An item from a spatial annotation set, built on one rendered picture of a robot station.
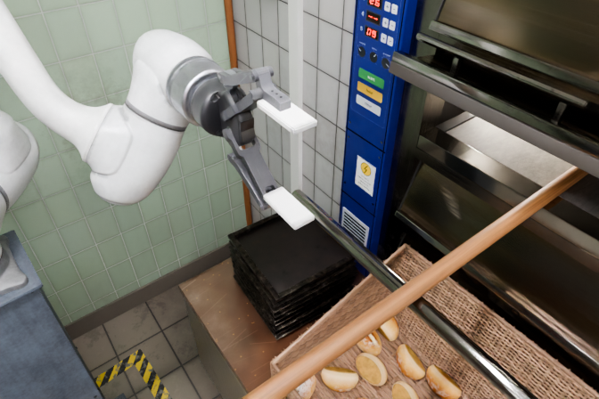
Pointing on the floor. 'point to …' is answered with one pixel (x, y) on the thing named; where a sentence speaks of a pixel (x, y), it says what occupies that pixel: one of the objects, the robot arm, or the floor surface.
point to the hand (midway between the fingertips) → (299, 175)
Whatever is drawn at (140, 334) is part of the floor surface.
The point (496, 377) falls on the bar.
